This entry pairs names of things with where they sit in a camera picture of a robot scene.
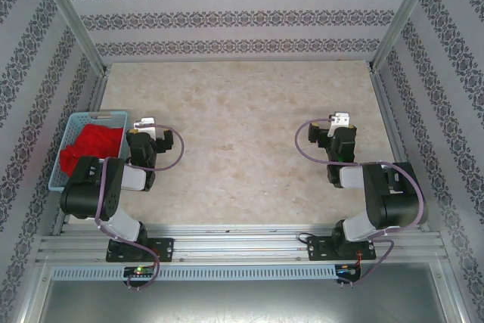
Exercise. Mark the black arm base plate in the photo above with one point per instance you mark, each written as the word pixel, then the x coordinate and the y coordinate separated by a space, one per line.
pixel 317 249
pixel 164 249

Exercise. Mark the light blue plastic basket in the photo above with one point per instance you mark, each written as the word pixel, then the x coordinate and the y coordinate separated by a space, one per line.
pixel 70 132

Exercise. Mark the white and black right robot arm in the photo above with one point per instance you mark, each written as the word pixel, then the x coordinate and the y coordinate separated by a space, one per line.
pixel 397 202

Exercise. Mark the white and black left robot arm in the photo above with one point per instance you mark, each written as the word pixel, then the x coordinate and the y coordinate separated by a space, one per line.
pixel 90 194

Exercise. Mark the grey metal sheet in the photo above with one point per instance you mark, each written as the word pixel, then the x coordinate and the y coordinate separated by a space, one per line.
pixel 242 304

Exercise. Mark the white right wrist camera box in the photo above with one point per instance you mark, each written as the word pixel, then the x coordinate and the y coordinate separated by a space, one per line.
pixel 340 118

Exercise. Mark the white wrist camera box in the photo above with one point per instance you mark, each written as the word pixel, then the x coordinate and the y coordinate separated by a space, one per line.
pixel 149 131
pixel 340 118

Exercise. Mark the small circuit board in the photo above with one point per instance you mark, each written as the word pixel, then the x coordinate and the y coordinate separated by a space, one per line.
pixel 348 271
pixel 138 271

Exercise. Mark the red t-shirt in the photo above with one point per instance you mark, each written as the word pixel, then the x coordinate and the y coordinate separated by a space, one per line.
pixel 98 141

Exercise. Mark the aluminium frame post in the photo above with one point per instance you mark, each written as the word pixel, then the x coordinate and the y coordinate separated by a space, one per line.
pixel 410 5
pixel 66 9

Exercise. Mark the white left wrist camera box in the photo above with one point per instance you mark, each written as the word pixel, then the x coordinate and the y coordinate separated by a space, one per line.
pixel 149 131

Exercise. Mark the aluminium rail beam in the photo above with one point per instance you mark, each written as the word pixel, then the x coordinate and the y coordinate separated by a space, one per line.
pixel 242 247

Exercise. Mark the aluminium side rail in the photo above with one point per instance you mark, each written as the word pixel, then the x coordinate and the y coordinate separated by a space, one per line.
pixel 99 88
pixel 391 122

